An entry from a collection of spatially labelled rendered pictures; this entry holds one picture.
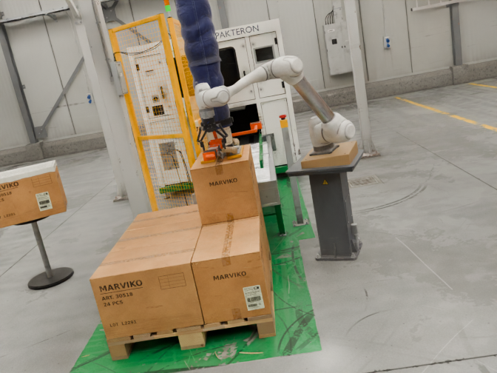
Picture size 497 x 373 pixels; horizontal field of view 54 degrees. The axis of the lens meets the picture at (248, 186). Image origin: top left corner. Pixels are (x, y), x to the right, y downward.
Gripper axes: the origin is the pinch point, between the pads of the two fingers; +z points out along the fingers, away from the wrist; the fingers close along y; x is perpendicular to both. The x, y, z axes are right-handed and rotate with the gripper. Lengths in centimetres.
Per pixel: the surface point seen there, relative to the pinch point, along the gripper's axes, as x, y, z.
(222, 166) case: -12.4, -0.7, 14.9
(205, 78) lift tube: -32, 1, -43
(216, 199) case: -12.2, 7.7, 36.4
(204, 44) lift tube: -30, -3, -65
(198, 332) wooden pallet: 51, 24, 98
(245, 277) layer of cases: 50, -10, 67
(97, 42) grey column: -145, 106, -88
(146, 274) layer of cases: 51, 46, 56
